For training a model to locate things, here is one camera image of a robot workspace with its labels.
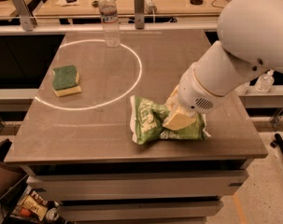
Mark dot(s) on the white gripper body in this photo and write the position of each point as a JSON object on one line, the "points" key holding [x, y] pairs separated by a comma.
{"points": [[193, 94]]}

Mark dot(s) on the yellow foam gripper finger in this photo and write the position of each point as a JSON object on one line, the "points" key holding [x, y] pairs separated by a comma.
{"points": [[179, 118], [172, 100]]}

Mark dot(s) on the green jalapeno chip bag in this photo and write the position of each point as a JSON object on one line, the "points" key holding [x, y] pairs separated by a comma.
{"points": [[147, 123]]}

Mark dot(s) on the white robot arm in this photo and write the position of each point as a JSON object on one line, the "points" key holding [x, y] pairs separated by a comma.
{"points": [[250, 43]]}

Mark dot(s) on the clear plastic water bottle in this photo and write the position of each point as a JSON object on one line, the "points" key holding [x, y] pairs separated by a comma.
{"points": [[110, 22]]}

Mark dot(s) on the brown snack bag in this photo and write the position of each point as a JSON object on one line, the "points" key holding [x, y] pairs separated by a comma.
{"points": [[35, 203]]}

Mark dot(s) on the black pole on floor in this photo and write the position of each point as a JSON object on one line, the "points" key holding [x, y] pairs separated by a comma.
{"points": [[278, 142]]}

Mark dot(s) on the green and yellow sponge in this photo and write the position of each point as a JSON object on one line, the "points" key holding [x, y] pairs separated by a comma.
{"points": [[65, 80]]}

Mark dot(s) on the lower metal drawer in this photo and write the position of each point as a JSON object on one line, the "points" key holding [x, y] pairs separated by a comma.
{"points": [[140, 211]]}

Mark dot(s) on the metal drawer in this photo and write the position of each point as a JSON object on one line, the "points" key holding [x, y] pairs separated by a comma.
{"points": [[140, 211], [138, 186]]}

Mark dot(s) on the upper metal drawer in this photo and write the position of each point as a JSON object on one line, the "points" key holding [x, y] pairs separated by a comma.
{"points": [[138, 186]]}

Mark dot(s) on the brown bin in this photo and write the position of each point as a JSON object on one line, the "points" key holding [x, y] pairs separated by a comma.
{"points": [[10, 175]]}

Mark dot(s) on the centre metal bracket post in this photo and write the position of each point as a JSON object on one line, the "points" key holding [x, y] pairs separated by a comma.
{"points": [[139, 20]]}

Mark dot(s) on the metal bracket post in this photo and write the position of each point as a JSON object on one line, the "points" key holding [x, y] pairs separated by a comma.
{"points": [[139, 20], [28, 22]]}

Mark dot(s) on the left metal bracket post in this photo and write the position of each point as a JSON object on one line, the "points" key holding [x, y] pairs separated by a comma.
{"points": [[28, 22]]}

